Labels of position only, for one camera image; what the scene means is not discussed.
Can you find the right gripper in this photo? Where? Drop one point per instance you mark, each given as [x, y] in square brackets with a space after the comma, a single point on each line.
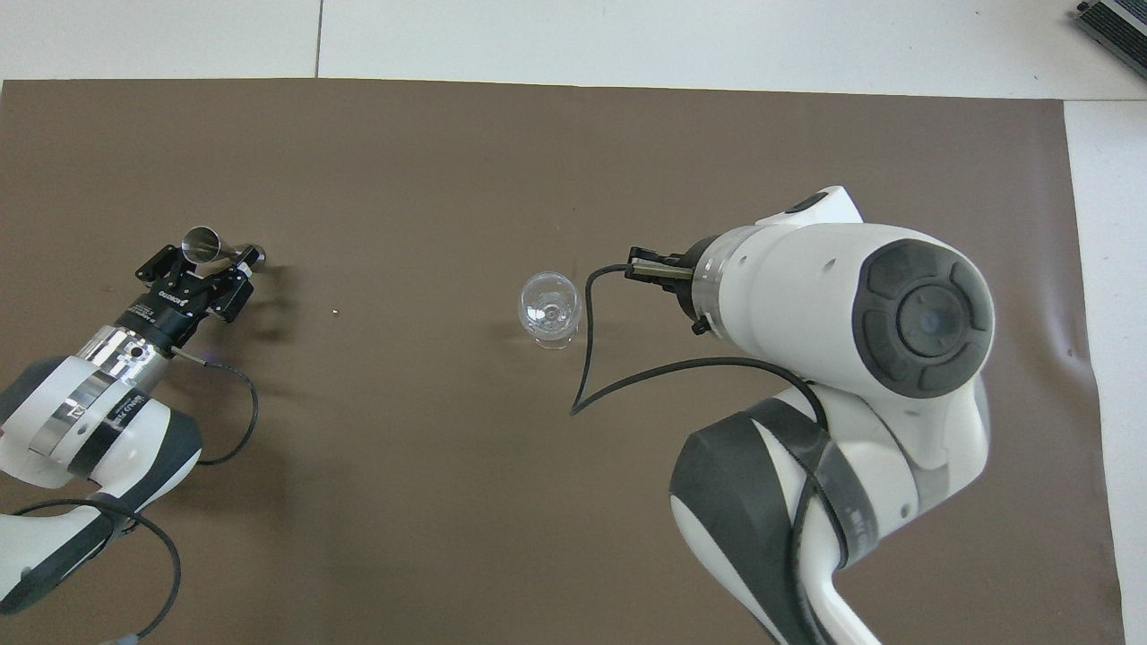
[685, 291]

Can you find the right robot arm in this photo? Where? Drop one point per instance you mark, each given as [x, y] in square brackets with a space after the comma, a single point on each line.
[806, 296]

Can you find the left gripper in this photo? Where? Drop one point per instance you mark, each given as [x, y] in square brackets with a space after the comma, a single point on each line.
[170, 303]

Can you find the silver metal jigger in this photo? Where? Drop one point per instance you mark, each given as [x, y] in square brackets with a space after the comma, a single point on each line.
[206, 242]

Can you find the grey ribbed metal box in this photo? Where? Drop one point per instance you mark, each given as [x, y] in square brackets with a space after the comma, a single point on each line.
[1118, 22]

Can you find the clear wine glass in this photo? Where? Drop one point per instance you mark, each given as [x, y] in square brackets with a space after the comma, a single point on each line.
[548, 309]

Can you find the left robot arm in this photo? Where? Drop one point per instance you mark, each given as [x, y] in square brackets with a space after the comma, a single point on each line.
[116, 430]

